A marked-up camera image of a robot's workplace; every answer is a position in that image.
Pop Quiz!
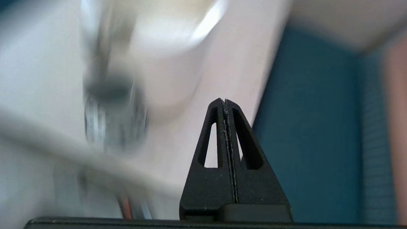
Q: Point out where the metal water dispenser tap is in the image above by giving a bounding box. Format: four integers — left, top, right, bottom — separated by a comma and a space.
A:
79, 0, 149, 155

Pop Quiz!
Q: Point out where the dark blue sofa seat cushion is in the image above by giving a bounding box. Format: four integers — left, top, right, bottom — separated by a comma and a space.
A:
251, 25, 363, 225

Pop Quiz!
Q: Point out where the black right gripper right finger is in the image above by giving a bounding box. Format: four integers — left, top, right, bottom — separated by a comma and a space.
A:
225, 99, 293, 222

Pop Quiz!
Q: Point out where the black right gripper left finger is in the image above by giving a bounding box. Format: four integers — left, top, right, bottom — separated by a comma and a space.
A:
180, 98, 238, 221

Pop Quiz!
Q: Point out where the grey-teal ribbed sofa backrest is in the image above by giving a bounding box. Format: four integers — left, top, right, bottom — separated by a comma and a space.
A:
356, 48, 398, 225

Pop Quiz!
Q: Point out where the grey-blue plastic cup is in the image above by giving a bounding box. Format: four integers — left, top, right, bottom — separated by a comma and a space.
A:
0, 107, 183, 220

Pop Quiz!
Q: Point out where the pink bolster cushion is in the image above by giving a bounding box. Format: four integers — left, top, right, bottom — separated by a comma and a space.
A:
383, 35, 407, 225

